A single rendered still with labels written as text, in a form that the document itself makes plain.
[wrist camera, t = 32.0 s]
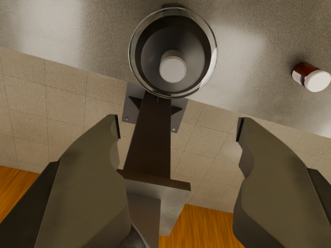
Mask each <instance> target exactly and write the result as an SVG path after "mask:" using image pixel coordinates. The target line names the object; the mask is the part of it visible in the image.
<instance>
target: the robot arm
mask: <svg viewBox="0 0 331 248"><path fill-rule="evenodd" d="M118 139H121V136H120V130H119V122H118V115H114V114H109V115H107V116H106V117H104V118H103V119H102V120H100V121H99V122H98V123H97V124H95V125H94V126H93V127H91V128H90V129H89V130H87V131H86V132H85V133H84V134H82V135H81V136H80V137H79V138H78V139H76V140H75V141H74V142H73V143H72V144H71V145H70V146H69V147H68V148H67V149H66V150H65V151H64V153H63V154H62V155H61V157H60V158H59V159H58V160H57V161H54V162H50V163H49V164H48V165H47V166H46V167H45V169H44V170H43V171H42V172H41V174H40V175H39V176H38V177H37V179H36V180H35V181H34V182H33V184H32V185H31V186H30V187H29V189H28V190H27V191H26V192H25V194H24V195H23V196H22V197H21V198H20V200H19V201H18V202H17V203H16V205H15V206H14V207H13V208H12V210H11V211H10V212H9V213H8V215H7V216H6V217H5V218H4V219H3V221H2V222H1V223H0V248H146V246H145V244H144V242H143V240H142V238H141V237H140V235H139V234H138V232H137V231H136V230H135V229H134V228H133V227H132V226H131V219H130V213H129V206H128V199H127V193H126V186H125V180H124V178H123V176H121V175H120V174H119V173H118V172H117V171H116V170H117V168H118V166H119V164H120V159H119V152H118V146H117V142H118ZM236 142H238V143H239V145H240V147H241V148H242V154H241V158H240V161H239V165H238V166H239V168H240V170H241V172H242V173H243V175H244V178H245V179H244V180H243V181H242V184H241V187H240V190H239V193H238V197H237V200H236V203H235V206H234V209H233V223H232V231H233V234H234V236H235V237H236V238H237V239H238V240H239V242H240V243H241V244H242V245H243V246H244V247H245V248H331V184H330V183H329V182H328V181H327V180H326V179H325V178H324V177H323V176H322V174H321V173H320V172H319V171H318V170H316V169H311V168H308V167H307V166H306V165H305V164H304V162H303V161H302V160H301V159H300V158H299V157H298V156H297V155H296V153H295V152H294V151H293V150H291V149H290V148H289V147H288V146H287V145H286V144H285V143H284V142H282V141H281V140H280V139H279V138H277V137H276V136H275V135H273V134H272V133H271V132H269V131H268V130H267V129H265V128H264V127H262V126H261V125H260V124H258V123H257V122H256V121H254V120H253V119H252V118H249V117H242V118H240V117H239V119H238V123H237V132H236Z"/></svg>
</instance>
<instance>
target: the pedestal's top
mask: <svg viewBox="0 0 331 248"><path fill-rule="evenodd" d="M116 171H117V172H118V173H119V174H120V175H121V176H123V178H124V180H125V186H126V193H127V194H133V195H138V196H143V197H149V198H154V199H160V200H161V216H160V234H159V235H162V236H169V235H170V233H171V231H172V229H173V227H174V225H175V223H176V221H177V219H178V217H179V215H180V213H181V211H182V209H183V207H184V205H185V203H186V201H187V199H188V197H189V195H190V192H191V185H190V183H188V182H183V181H178V180H173V179H167V178H162V177H157V176H152V175H147V174H142V173H137V172H132V171H127V170H121V169H117V170H116Z"/></svg>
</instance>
